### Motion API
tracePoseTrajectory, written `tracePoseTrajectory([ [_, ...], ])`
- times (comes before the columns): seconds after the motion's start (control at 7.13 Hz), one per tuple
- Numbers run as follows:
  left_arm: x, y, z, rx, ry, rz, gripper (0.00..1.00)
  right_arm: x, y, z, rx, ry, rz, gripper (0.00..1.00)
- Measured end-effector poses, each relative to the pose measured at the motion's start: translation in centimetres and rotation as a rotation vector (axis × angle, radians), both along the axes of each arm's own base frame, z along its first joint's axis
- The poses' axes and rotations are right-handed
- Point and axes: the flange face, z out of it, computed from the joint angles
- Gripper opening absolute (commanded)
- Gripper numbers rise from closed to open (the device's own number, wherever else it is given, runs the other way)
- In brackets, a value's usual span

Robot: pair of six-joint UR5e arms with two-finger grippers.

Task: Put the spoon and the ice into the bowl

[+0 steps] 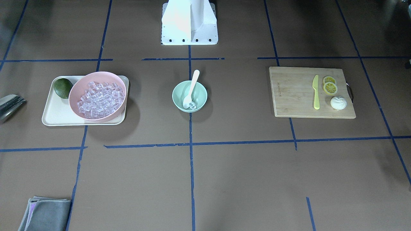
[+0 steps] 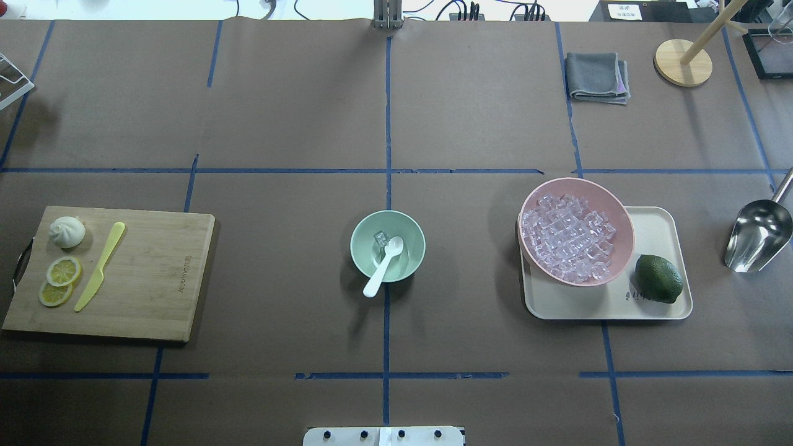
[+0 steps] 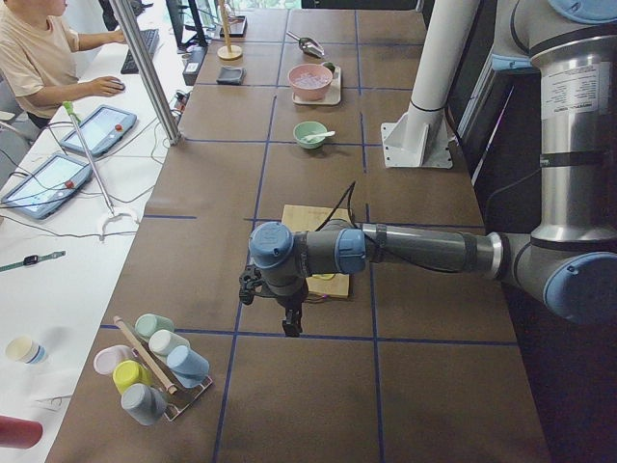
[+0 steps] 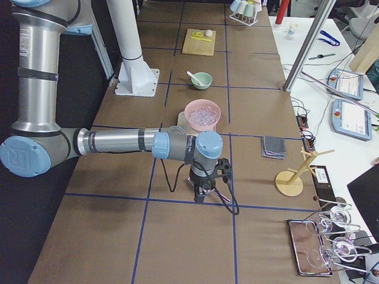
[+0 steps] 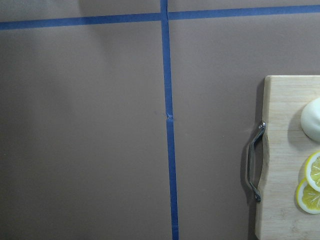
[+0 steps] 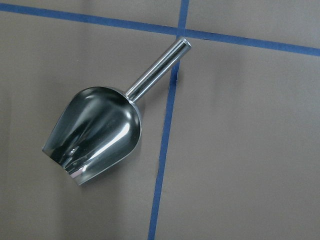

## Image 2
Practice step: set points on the pink bowl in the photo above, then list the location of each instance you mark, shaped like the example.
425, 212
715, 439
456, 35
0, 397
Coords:
600, 199

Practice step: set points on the lemon slice lower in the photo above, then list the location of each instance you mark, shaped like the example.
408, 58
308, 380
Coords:
64, 271

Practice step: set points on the metal glass rack tray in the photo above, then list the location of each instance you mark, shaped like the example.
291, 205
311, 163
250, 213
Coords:
770, 53

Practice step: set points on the yellow plastic knife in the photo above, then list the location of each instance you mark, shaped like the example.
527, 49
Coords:
97, 277

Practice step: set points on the pile of clear ice cubes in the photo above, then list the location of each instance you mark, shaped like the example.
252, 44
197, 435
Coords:
569, 239

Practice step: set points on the aluminium frame post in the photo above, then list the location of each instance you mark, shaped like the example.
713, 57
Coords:
388, 14

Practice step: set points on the black power strip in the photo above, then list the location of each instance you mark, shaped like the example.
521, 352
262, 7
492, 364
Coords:
500, 11

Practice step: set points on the wooden stand with round base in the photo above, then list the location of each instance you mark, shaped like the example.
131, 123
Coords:
687, 64

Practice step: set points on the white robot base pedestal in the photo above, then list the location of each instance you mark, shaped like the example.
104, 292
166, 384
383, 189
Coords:
386, 435

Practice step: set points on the bamboo cutting board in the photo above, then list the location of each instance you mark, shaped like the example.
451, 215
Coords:
152, 280

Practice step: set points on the clear ice cube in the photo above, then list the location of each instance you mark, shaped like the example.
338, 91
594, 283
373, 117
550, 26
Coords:
381, 238

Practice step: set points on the metal cup rack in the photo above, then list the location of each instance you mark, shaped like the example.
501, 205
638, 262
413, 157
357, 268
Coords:
14, 83

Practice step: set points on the cream tray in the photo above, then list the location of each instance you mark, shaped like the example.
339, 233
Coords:
655, 234

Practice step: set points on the grey folded cloth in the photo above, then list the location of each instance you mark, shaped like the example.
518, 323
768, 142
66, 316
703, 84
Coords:
597, 77

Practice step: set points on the green lime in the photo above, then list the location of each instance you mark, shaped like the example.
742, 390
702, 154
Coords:
658, 279

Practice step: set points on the white plastic spoon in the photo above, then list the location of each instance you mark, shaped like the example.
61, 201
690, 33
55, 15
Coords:
394, 247

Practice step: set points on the green bowl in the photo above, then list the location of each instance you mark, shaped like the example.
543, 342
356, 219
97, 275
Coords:
367, 253

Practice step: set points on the metal ice scoop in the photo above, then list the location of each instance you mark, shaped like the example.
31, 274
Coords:
762, 229

